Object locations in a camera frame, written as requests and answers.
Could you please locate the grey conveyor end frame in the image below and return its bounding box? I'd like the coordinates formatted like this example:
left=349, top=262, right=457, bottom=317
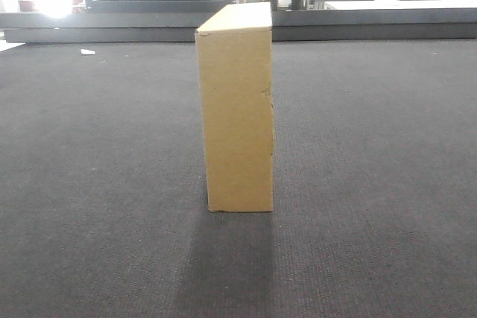
left=1, top=8, right=476, bottom=43

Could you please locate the small white paper scrap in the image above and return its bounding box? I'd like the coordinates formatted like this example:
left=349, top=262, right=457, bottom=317
left=80, top=48, right=95, bottom=56

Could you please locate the tan cardboard box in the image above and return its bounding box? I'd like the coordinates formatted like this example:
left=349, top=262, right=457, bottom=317
left=195, top=2, right=274, bottom=212

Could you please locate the dark conveyor belt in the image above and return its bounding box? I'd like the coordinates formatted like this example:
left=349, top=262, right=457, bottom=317
left=1, top=40, right=476, bottom=317

